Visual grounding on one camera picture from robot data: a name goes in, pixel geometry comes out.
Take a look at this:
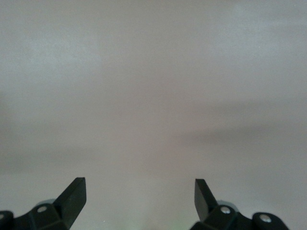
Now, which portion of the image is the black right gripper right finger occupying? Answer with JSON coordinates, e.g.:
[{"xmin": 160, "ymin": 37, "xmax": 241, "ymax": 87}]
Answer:
[{"xmin": 190, "ymin": 178, "xmax": 292, "ymax": 230}]

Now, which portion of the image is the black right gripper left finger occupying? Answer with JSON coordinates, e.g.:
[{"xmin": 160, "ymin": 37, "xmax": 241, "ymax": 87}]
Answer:
[{"xmin": 0, "ymin": 176, "xmax": 87, "ymax": 230}]

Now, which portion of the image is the brown paper table cover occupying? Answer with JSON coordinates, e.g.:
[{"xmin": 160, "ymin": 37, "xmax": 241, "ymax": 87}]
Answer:
[{"xmin": 0, "ymin": 0, "xmax": 307, "ymax": 230}]

